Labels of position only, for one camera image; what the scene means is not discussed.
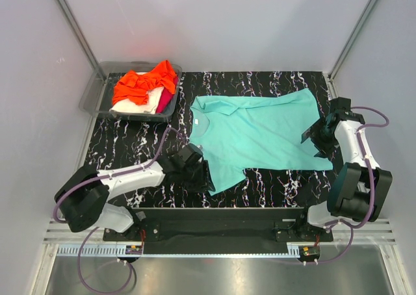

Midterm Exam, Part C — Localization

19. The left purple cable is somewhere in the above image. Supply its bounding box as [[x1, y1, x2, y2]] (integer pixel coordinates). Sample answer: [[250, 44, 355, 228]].
[[53, 127, 191, 294]]

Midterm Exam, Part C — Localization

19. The left aluminium frame post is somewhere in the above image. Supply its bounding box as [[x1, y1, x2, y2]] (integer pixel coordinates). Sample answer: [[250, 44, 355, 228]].
[[55, 0, 100, 70]]

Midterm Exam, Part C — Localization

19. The purple cable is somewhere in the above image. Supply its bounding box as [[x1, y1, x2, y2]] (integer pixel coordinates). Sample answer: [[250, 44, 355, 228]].
[[298, 105, 390, 265], [53, 127, 191, 294]]

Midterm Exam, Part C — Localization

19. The black marble pattern mat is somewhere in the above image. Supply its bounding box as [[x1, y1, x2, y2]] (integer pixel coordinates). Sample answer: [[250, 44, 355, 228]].
[[79, 71, 343, 209]]

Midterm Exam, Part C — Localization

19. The magenta t shirt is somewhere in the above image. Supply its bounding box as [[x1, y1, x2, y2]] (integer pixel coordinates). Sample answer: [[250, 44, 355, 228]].
[[155, 87, 175, 114]]

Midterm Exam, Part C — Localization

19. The clear grey plastic bin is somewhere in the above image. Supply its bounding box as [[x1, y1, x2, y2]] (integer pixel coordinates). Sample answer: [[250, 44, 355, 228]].
[[79, 61, 179, 123]]

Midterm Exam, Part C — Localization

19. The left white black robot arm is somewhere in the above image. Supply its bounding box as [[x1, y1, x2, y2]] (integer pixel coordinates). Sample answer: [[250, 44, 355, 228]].
[[55, 144, 215, 240]]

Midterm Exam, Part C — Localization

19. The right aluminium frame post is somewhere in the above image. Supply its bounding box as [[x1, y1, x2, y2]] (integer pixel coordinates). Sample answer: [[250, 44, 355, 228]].
[[328, 0, 380, 81]]

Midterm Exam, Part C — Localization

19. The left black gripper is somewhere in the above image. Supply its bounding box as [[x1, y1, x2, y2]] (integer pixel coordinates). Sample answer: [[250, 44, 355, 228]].
[[180, 160, 215, 194]]

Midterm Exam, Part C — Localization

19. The teal t shirt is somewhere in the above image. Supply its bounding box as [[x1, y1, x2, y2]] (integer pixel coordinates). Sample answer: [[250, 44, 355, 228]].
[[190, 89, 333, 195]]

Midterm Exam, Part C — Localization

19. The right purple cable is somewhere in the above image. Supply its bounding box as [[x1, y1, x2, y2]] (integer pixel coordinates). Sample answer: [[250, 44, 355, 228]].
[[298, 105, 390, 265]]

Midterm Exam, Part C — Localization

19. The grey slotted cable duct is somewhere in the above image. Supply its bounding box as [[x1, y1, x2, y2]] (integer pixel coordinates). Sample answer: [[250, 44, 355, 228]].
[[57, 241, 303, 258]]

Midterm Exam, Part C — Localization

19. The aluminium front rail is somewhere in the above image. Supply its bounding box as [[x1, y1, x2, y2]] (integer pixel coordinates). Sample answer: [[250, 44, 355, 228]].
[[42, 219, 396, 245]]

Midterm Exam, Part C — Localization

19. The aluminium frame post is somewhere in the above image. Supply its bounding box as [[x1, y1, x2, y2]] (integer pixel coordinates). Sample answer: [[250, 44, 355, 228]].
[[55, 0, 100, 70], [328, 0, 380, 81]]

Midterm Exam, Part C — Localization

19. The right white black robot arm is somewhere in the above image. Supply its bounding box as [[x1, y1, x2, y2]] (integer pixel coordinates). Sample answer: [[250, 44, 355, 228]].
[[294, 97, 393, 241]]

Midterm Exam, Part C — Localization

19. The orange t shirt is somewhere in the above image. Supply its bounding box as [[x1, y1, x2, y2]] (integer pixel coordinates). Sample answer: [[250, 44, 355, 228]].
[[112, 60, 177, 105]]

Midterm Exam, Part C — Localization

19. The white t shirt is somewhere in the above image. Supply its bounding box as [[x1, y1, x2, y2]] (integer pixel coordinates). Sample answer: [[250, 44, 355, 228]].
[[109, 86, 163, 114]]

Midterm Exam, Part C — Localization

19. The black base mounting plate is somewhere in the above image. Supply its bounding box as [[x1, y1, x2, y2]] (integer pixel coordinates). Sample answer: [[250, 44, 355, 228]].
[[103, 208, 333, 246]]

